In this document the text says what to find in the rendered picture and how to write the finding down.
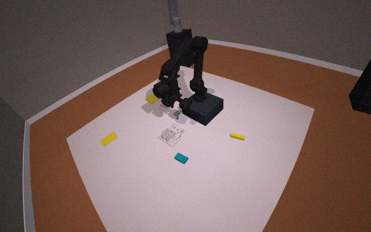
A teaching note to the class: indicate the small teal block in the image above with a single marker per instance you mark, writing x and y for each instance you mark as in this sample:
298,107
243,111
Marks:
181,158

